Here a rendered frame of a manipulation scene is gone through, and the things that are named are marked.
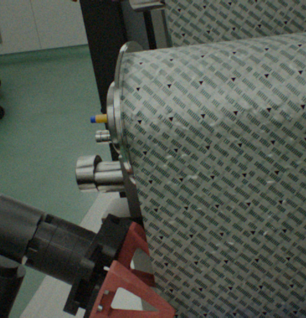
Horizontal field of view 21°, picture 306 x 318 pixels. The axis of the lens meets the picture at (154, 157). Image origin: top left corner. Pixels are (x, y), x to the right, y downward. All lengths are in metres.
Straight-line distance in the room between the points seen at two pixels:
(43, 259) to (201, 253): 0.15
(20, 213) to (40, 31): 6.08
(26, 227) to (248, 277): 0.22
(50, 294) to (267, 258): 0.54
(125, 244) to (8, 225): 0.12
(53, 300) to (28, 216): 0.44
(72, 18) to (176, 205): 6.01
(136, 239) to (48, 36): 6.06
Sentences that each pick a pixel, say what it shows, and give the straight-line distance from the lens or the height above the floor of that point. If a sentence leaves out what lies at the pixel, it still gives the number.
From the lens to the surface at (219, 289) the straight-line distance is 0.82.
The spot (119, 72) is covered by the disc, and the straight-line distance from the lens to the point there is 0.77.
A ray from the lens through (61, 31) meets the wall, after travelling 6.82.
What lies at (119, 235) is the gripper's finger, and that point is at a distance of 0.83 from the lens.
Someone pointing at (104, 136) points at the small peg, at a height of 1.23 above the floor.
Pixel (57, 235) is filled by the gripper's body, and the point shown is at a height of 1.16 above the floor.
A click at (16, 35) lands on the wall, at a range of 6.96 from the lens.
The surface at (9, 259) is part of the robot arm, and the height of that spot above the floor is 1.13.
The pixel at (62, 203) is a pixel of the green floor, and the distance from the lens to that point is 3.92.
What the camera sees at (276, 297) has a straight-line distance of 0.82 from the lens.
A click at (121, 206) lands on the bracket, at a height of 1.14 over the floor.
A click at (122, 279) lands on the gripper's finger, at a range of 0.78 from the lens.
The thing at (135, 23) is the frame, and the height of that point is 1.27.
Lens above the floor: 1.50
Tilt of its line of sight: 21 degrees down
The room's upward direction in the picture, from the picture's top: 11 degrees counter-clockwise
